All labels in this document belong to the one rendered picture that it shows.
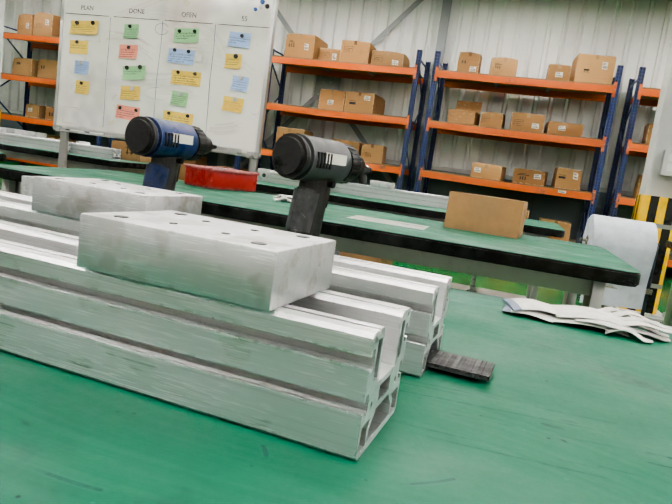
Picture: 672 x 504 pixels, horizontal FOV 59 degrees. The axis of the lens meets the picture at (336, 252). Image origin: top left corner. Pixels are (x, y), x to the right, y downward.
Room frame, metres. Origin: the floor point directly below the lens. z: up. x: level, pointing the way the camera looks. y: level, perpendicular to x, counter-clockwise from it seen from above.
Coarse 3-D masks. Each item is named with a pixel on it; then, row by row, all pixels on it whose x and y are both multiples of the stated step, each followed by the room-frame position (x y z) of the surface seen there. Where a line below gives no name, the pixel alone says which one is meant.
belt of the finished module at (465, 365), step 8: (432, 352) 0.60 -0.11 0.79; (440, 352) 0.60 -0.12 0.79; (432, 360) 0.57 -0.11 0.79; (440, 360) 0.57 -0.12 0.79; (448, 360) 0.58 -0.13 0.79; (456, 360) 0.58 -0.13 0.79; (464, 360) 0.58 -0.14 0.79; (472, 360) 0.59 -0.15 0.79; (480, 360) 0.59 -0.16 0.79; (440, 368) 0.56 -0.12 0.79; (448, 368) 0.55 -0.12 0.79; (456, 368) 0.55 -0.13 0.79; (464, 368) 0.56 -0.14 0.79; (472, 368) 0.56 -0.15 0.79; (480, 368) 0.56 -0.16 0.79; (488, 368) 0.57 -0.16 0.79; (472, 376) 0.55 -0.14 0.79; (480, 376) 0.54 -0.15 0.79; (488, 376) 0.54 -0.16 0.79
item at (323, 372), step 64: (0, 256) 0.46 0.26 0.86; (64, 256) 0.46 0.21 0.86; (0, 320) 0.46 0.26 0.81; (64, 320) 0.44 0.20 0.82; (128, 320) 0.42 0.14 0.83; (192, 320) 0.41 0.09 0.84; (256, 320) 0.38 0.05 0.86; (320, 320) 0.37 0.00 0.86; (384, 320) 0.43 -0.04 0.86; (128, 384) 0.42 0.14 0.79; (192, 384) 0.40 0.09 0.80; (256, 384) 0.39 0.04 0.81; (320, 384) 0.37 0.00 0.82; (384, 384) 0.42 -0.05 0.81; (320, 448) 0.37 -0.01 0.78
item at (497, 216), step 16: (112, 144) 5.11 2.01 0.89; (144, 160) 5.09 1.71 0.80; (448, 208) 2.49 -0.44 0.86; (464, 208) 2.47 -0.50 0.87; (480, 208) 2.44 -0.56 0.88; (496, 208) 2.42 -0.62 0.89; (512, 208) 2.40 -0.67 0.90; (448, 224) 2.49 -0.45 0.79; (464, 224) 2.46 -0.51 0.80; (480, 224) 2.44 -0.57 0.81; (496, 224) 2.42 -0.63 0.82; (512, 224) 2.39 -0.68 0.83; (352, 256) 4.17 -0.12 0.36; (368, 256) 4.13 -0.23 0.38
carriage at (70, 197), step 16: (32, 192) 0.69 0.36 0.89; (48, 192) 0.68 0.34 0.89; (64, 192) 0.68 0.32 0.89; (80, 192) 0.67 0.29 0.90; (96, 192) 0.66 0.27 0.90; (112, 192) 0.65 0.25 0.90; (128, 192) 0.65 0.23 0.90; (144, 192) 0.68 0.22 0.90; (160, 192) 0.71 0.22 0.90; (176, 192) 0.73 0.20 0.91; (32, 208) 0.69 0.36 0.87; (48, 208) 0.68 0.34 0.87; (64, 208) 0.68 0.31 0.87; (80, 208) 0.67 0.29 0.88; (96, 208) 0.66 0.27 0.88; (112, 208) 0.65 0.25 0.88; (128, 208) 0.65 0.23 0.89; (144, 208) 0.64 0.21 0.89; (160, 208) 0.66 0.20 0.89; (176, 208) 0.69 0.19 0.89; (192, 208) 0.72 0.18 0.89
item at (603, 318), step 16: (512, 304) 0.91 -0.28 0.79; (528, 304) 0.90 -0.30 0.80; (544, 304) 0.93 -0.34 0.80; (560, 320) 0.86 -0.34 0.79; (576, 320) 0.86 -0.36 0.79; (592, 320) 0.85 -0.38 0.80; (608, 320) 0.86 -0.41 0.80; (624, 320) 0.87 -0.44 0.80; (640, 320) 0.87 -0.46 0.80; (640, 336) 0.82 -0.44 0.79; (656, 336) 0.84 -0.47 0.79
